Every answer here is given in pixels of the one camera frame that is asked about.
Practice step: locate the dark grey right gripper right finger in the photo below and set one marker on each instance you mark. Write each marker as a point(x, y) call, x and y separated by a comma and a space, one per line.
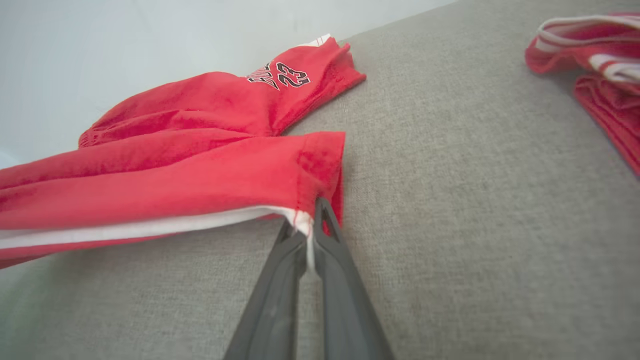
point(347, 310)

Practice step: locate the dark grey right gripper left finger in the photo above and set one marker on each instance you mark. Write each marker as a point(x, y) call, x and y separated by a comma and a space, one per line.
point(272, 310)

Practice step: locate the red basketball shorts white stripe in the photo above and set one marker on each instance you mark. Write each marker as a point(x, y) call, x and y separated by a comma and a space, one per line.
point(175, 165)

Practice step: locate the red basketball jersey number 23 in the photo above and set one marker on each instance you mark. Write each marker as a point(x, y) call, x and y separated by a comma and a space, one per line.
point(610, 100)

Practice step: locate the grey fabric sofa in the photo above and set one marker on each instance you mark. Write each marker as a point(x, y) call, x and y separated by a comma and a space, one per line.
point(475, 225)

